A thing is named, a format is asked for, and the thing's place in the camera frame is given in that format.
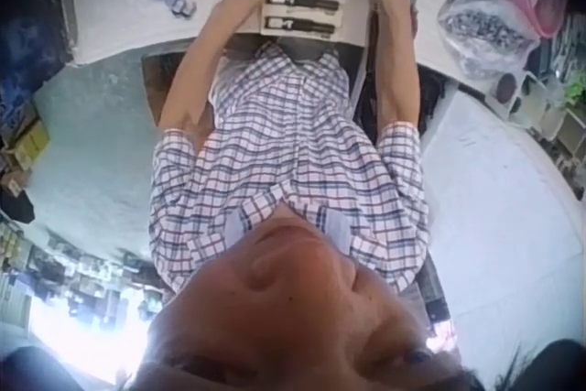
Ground black packaged tool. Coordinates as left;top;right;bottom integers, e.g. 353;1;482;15
262;14;341;39
266;0;342;14

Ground small grey metal parts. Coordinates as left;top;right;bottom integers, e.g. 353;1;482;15
168;0;198;19

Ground clear bag of screws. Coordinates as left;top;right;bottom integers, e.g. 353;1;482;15
436;0;543;81

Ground pink plastic bag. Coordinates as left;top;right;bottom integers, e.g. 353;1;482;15
503;0;574;40

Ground white compartment organizer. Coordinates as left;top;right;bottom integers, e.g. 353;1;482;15
489;69;558;132

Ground shelf of packaged goods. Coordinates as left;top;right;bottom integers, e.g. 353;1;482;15
0;0;74;223

